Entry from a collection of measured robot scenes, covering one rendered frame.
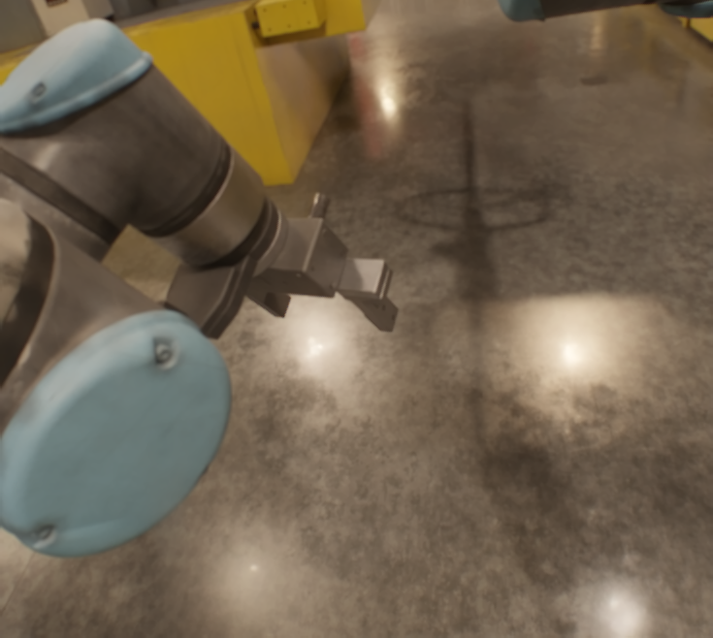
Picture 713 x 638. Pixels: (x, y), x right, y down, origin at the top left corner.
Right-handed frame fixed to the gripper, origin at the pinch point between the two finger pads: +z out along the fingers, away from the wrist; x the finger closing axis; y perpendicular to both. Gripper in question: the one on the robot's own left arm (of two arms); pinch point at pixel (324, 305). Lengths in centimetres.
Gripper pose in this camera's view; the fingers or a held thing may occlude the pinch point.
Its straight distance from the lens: 52.2
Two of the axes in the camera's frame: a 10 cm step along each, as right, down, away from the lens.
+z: 4.5, 4.6, 7.7
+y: 2.8, -8.9, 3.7
